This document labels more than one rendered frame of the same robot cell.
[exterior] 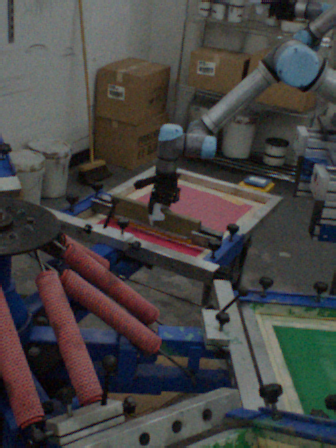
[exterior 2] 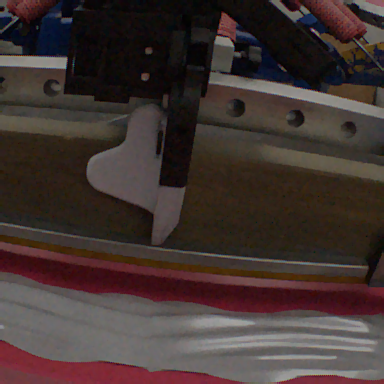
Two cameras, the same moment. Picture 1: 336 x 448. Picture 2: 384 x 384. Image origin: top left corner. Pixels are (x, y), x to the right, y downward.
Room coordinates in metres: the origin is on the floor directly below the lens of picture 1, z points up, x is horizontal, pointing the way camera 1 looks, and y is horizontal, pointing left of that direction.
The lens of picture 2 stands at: (2.37, -0.09, 1.18)
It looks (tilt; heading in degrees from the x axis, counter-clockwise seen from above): 27 degrees down; 151
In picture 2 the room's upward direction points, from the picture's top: 10 degrees clockwise
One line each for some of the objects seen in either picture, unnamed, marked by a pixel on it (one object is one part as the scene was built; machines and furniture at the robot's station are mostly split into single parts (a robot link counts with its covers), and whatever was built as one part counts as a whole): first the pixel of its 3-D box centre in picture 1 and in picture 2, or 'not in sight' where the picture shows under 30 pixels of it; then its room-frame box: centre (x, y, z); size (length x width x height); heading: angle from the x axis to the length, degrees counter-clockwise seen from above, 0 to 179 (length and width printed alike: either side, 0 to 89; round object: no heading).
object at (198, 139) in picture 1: (198, 144); not in sight; (2.11, -0.07, 1.30); 0.11 x 0.11 x 0.08; 3
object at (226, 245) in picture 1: (220, 255); not in sight; (1.95, -0.19, 0.97); 0.30 x 0.05 x 0.07; 156
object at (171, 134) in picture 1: (170, 142); not in sight; (2.09, 0.02, 1.31); 0.09 x 0.08 x 0.11; 93
